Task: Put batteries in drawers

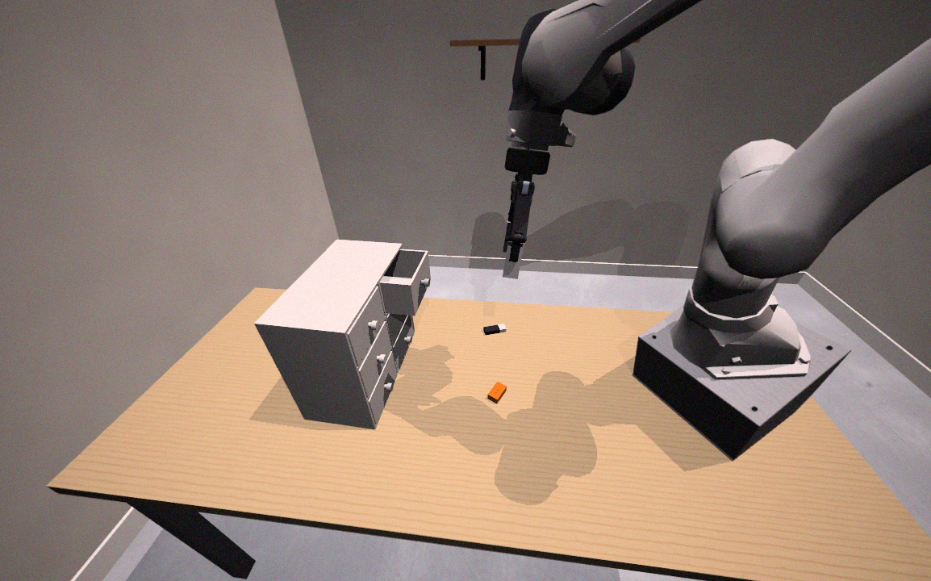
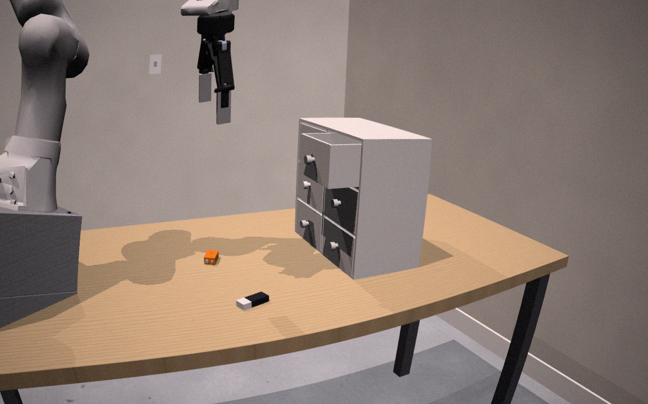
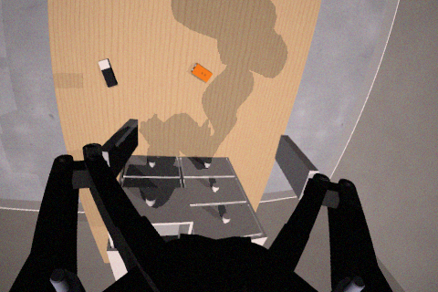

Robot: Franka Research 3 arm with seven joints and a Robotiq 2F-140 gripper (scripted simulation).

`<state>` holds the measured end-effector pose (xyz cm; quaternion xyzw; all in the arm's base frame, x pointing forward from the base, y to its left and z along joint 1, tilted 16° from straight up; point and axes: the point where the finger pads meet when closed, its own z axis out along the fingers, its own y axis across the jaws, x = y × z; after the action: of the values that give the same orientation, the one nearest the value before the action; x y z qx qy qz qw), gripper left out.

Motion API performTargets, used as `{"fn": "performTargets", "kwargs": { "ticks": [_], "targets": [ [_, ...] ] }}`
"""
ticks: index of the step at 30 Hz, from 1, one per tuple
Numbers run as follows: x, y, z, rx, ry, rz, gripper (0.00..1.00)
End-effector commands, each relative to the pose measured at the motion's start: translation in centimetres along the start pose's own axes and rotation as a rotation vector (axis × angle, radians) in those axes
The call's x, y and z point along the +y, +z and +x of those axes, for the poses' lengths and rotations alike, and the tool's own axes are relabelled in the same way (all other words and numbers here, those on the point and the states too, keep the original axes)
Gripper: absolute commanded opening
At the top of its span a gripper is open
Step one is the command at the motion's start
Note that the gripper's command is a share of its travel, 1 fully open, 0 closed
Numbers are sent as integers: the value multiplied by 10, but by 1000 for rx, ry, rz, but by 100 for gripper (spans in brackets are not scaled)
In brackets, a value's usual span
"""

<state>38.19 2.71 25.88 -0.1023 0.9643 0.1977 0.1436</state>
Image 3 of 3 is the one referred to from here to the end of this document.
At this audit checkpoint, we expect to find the orange nine-volt battery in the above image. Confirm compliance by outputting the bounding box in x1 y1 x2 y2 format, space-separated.
191 63 213 82

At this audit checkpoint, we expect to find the black and white eraser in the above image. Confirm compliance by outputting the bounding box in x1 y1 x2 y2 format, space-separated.
99 58 118 88

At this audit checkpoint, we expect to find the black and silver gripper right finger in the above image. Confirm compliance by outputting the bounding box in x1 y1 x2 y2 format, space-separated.
242 135 392 292

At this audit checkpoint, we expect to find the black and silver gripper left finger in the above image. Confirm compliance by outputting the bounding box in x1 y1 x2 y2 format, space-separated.
9 119 202 292

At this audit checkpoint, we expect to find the grey drawer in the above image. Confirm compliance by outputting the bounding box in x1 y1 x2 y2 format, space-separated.
191 204 262 239
181 158 235 178
184 179 246 206
121 179 181 188
122 187 193 242
123 156 180 178

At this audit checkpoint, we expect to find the white chest of drawers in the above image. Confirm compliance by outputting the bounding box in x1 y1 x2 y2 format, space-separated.
107 155 267 281

